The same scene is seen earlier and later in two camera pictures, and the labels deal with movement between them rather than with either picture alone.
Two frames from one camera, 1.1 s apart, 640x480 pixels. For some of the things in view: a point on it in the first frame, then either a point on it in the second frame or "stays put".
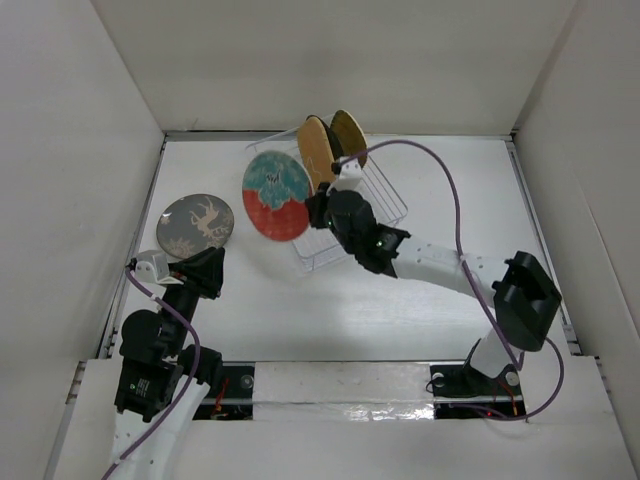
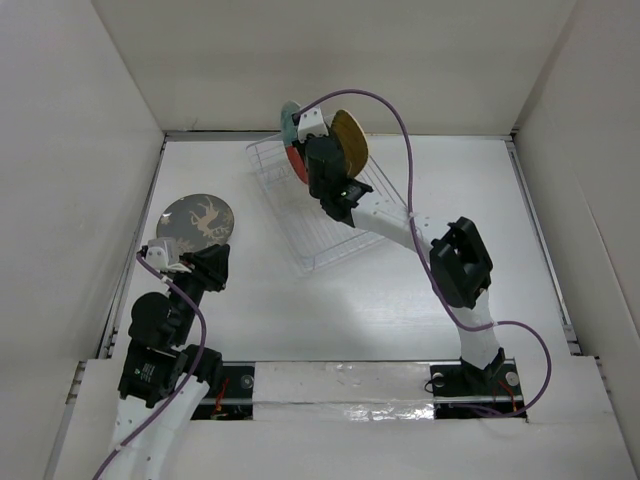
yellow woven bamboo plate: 349,135 stays put
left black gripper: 202,272 stays put
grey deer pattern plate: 194,223 stays put
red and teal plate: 275,189 -> 289,135
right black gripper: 316,205 -> 307,141
